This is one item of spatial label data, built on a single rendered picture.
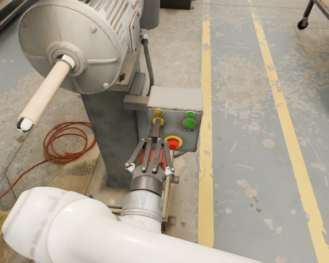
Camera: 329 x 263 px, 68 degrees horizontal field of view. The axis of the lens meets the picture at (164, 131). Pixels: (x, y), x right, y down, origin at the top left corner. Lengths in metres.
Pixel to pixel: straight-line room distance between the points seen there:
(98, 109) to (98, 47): 0.41
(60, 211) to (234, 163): 1.69
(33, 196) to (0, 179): 1.78
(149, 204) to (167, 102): 0.30
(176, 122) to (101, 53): 0.28
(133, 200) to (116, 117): 0.53
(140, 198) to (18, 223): 0.23
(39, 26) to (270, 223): 1.65
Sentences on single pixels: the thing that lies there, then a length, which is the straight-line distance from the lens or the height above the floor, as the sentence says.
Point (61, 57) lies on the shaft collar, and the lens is 0.64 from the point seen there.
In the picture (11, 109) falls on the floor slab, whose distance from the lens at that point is 2.69.
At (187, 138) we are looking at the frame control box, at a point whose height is 1.00.
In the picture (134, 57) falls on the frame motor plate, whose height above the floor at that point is 1.12.
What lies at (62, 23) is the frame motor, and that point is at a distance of 0.63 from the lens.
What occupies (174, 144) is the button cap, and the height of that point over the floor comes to 0.99.
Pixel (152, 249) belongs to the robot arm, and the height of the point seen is 1.30.
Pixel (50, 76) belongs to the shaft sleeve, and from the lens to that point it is 0.60.
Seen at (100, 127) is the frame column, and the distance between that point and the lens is 1.07.
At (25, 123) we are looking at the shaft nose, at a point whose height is 1.26.
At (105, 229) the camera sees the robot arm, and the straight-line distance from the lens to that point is 0.32.
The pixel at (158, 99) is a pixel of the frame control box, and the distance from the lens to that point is 0.70.
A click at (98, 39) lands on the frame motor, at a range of 0.61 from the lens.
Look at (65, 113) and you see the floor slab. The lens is 2.42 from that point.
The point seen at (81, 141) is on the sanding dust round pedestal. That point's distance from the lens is 2.13.
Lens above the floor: 1.59
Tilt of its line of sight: 49 degrees down
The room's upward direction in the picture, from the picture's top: straight up
